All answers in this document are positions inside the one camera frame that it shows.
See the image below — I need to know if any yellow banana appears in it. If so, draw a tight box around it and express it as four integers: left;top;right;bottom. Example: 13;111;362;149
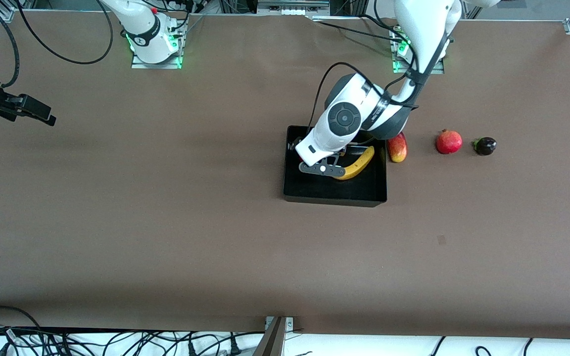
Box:
337;146;376;180

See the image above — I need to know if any black plastic tray box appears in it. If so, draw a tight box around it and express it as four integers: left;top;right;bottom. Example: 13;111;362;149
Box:
283;125;388;208

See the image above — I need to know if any red yellow mango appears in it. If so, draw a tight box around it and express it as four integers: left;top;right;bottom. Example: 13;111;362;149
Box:
388;133;408;163

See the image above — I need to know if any red pomegranate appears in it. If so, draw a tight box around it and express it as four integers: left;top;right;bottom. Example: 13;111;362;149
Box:
436;129;463;155

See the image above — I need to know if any dark purple mangosteen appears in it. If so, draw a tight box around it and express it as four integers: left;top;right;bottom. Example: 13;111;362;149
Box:
473;137;497;156

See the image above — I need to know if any grey metal mounting plate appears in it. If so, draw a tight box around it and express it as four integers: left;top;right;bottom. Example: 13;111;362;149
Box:
257;0;331;18

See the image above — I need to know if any grey metal bar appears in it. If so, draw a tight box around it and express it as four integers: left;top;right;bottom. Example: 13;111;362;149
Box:
251;316;288;356

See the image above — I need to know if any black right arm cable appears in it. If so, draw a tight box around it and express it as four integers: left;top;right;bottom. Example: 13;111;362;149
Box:
0;0;114;89

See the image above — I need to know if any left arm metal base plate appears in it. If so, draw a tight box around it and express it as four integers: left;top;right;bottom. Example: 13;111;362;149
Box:
392;27;445;75

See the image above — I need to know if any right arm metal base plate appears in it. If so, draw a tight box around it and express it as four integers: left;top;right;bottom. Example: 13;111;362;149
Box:
132;20;187;69

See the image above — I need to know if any long black base cable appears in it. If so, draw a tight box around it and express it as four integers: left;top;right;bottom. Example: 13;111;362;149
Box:
310;19;402;43

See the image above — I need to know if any short black base cable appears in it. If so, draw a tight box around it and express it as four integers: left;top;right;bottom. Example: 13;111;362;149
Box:
362;14;402;31

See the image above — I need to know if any silver metal bracket plate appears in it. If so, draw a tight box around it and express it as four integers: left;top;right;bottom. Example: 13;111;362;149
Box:
264;315;295;332

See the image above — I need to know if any aluminium frame strut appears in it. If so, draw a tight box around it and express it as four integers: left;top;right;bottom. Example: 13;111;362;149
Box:
466;0;488;19

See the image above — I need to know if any black arched floor cable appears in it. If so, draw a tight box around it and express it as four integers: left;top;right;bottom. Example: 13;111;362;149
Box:
0;305;44;332

